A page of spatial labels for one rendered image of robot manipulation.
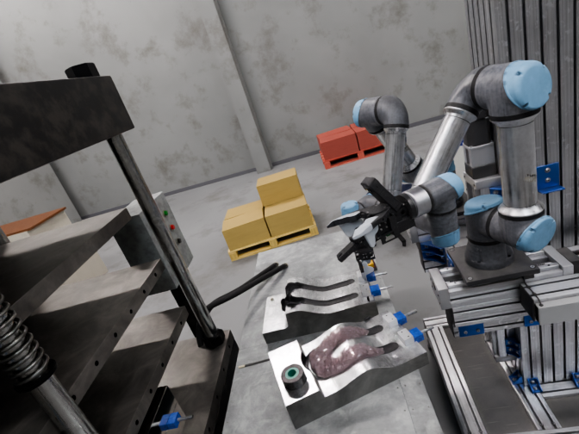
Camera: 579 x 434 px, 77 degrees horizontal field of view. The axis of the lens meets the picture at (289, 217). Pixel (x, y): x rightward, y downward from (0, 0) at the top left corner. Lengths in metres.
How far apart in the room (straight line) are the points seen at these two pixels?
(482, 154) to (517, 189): 0.37
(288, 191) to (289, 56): 3.74
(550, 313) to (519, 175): 0.48
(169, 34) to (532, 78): 7.43
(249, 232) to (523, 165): 3.39
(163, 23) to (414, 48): 4.72
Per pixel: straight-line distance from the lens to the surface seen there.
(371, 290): 1.59
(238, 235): 4.20
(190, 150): 8.27
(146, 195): 1.53
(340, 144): 6.43
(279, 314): 1.70
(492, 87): 1.10
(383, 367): 1.32
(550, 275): 1.50
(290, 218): 4.13
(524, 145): 1.14
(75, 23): 8.96
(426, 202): 0.96
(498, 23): 1.38
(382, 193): 0.91
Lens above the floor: 1.85
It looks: 22 degrees down
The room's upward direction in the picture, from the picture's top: 19 degrees counter-clockwise
